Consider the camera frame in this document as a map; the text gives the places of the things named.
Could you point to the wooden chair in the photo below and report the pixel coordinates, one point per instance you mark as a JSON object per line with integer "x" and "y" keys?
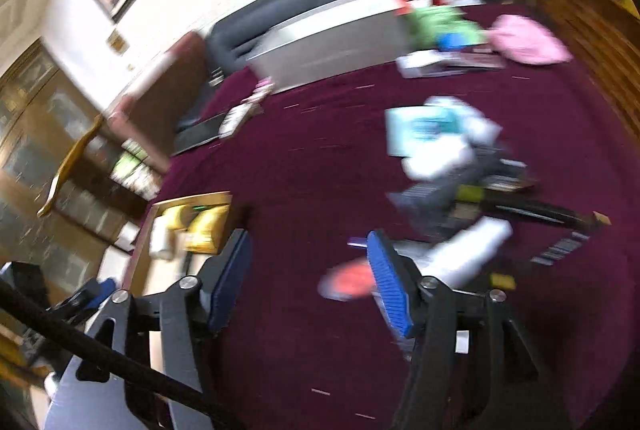
{"x": 67, "y": 166}

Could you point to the black foil snack bag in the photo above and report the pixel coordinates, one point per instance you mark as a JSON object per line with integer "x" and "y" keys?
{"x": 428, "y": 205}

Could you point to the tissue pack blue cartoon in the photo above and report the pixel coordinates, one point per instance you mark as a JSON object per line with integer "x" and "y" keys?
{"x": 409, "y": 129}

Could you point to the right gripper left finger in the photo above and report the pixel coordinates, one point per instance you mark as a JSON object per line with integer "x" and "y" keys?
{"x": 195, "y": 307}

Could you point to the red item clear packet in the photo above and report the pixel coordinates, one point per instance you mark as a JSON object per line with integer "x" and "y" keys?
{"x": 348, "y": 281}

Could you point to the green cloth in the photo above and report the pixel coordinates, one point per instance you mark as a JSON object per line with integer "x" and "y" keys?
{"x": 429, "y": 27}

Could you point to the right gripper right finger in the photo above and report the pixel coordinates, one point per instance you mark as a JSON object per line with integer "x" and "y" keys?
{"x": 472, "y": 364}

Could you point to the white pill bottle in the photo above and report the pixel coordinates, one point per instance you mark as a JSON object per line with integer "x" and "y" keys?
{"x": 162, "y": 240}
{"x": 435, "y": 163}
{"x": 464, "y": 119}

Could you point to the pink knitted cloth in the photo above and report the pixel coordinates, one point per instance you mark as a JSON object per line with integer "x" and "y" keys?
{"x": 526, "y": 41}

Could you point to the yellow capped black marker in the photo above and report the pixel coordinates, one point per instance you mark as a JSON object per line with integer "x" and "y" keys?
{"x": 526, "y": 209}

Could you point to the cardboard tray box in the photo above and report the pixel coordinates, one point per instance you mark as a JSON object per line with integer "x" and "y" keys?
{"x": 145, "y": 275}

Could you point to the yellow tape roll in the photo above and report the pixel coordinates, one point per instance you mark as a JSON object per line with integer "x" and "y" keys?
{"x": 179, "y": 217}

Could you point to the wooden brick pattern cabinet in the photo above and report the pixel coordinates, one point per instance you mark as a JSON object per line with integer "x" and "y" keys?
{"x": 605, "y": 38}

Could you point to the black smartphone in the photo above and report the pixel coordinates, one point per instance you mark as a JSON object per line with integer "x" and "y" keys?
{"x": 200, "y": 134}

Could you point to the white car key fob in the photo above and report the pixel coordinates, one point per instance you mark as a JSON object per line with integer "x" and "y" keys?
{"x": 248, "y": 108}

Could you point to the yellow snack bag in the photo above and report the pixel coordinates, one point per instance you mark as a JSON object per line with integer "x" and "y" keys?
{"x": 209, "y": 230}

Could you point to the small white charger box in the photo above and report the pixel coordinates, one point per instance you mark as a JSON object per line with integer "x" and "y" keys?
{"x": 422, "y": 64}

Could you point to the toothpaste tube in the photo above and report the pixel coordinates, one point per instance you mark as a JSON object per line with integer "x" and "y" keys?
{"x": 475, "y": 61}

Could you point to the long grey box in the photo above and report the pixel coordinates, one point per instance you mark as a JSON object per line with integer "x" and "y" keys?
{"x": 335, "y": 38}

